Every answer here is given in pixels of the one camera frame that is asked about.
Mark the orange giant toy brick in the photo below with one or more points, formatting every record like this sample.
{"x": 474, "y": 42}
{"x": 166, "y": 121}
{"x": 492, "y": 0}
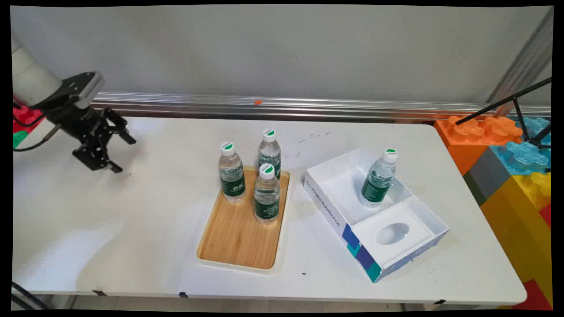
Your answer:
{"x": 465, "y": 141}

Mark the aluminium frame post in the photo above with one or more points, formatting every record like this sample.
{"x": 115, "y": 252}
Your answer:
{"x": 524, "y": 61}

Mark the aluminium frame rail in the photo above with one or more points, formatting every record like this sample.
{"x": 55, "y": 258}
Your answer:
{"x": 308, "y": 107}

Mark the grey giant toy brick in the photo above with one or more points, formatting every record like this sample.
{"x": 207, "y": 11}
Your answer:
{"x": 487, "y": 176}

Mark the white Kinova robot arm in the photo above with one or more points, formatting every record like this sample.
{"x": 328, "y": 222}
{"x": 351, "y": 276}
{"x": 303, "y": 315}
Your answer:
{"x": 31, "y": 75}

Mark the yellow giant toy brick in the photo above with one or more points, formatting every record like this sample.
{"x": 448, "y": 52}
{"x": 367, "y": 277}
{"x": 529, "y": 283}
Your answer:
{"x": 520, "y": 229}

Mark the blue giant toy brick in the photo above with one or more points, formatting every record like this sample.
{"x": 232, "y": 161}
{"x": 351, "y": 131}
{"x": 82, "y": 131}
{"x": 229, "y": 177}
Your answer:
{"x": 524, "y": 156}

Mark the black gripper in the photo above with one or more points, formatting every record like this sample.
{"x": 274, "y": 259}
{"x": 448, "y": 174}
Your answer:
{"x": 83, "y": 121}

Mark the wooden tray with cream rim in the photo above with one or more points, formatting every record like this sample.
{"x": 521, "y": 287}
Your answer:
{"x": 238, "y": 237}

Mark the black tripod stand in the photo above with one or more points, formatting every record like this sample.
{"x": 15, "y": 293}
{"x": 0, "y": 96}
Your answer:
{"x": 520, "y": 110}

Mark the white open cardboard box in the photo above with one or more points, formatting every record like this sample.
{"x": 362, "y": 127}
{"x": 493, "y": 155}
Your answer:
{"x": 396, "y": 237}

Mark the green giant toy brick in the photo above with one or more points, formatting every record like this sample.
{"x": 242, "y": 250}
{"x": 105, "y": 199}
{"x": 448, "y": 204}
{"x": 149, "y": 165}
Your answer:
{"x": 19, "y": 139}

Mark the green label water bottle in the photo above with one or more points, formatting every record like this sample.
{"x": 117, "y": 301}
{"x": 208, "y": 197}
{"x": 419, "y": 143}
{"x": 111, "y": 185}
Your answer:
{"x": 269, "y": 152}
{"x": 266, "y": 198}
{"x": 378, "y": 182}
{"x": 232, "y": 176}

